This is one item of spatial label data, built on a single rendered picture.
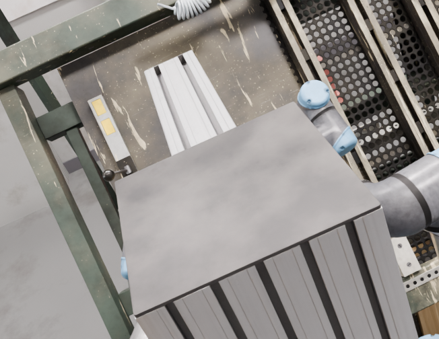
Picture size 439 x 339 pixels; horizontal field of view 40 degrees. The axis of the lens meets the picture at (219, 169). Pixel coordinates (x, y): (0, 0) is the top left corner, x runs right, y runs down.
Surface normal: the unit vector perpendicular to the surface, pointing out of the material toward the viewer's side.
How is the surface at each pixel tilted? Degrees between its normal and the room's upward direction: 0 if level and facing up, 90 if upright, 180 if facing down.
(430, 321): 90
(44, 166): 56
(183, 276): 0
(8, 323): 0
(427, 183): 37
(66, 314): 0
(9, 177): 90
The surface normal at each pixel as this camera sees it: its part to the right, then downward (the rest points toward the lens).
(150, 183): -0.35, -0.78
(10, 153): 0.22, 0.48
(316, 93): -0.01, -0.35
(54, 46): 0.02, -0.06
